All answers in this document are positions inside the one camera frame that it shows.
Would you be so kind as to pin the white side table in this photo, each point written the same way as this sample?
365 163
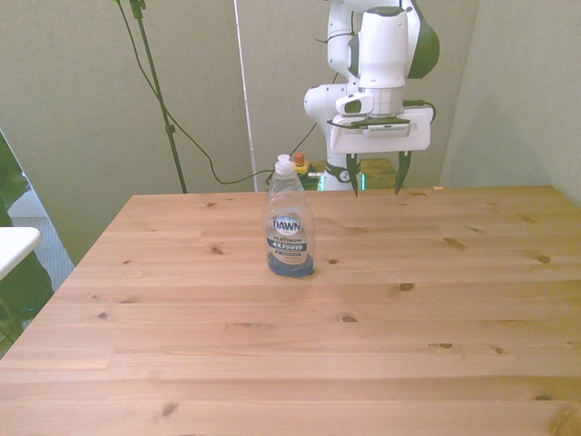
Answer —
13 247

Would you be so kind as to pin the black camera stand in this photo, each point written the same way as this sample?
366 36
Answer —
156 91

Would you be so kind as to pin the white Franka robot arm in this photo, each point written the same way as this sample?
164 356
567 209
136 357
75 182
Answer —
381 50

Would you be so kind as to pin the white vertical pole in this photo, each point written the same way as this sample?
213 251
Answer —
246 95

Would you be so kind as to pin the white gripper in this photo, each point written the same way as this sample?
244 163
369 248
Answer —
381 137

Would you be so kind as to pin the red emergency stop button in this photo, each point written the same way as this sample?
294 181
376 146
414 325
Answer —
299 161

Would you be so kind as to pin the clear Dawn dish soap bottle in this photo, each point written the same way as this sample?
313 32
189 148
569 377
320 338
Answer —
289 222

